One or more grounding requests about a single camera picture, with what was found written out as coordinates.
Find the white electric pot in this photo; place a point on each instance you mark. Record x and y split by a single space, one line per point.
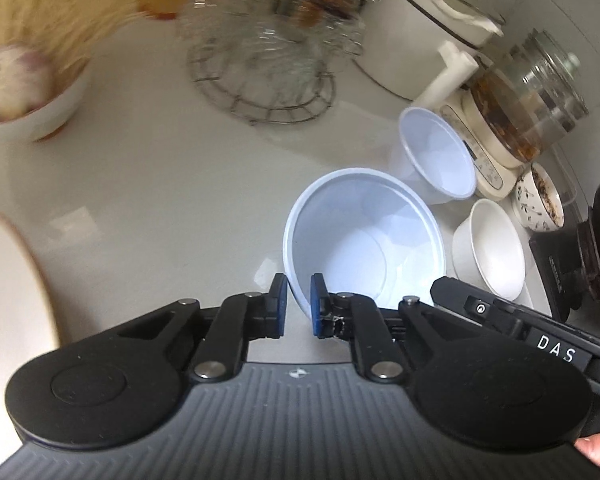
420 35

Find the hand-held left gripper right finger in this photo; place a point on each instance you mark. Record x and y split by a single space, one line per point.
319 305

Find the light blue plastic bowl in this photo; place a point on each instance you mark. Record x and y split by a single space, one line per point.
360 240
440 160

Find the white bowl holding garlic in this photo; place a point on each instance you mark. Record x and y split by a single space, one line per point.
55 110

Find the white kettle base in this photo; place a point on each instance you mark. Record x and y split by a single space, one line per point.
490 170

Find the white leaf-print plate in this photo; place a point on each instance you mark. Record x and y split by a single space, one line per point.
5 310

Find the plain white ceramic bowl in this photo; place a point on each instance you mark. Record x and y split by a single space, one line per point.
490 255

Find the cluster of glass cups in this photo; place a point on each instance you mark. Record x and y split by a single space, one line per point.
260 35

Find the bundle of dried noodles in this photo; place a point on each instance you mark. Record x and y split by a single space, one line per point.
55 5

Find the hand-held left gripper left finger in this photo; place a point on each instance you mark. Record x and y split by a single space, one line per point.
280 305

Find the glass kettle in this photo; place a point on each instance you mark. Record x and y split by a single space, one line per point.
520 100

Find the patterned bowl with dried bits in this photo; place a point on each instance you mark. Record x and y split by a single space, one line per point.
525 205

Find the garlic bulb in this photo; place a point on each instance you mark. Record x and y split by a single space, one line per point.
10 80

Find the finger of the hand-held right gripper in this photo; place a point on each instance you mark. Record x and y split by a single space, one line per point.
475 307

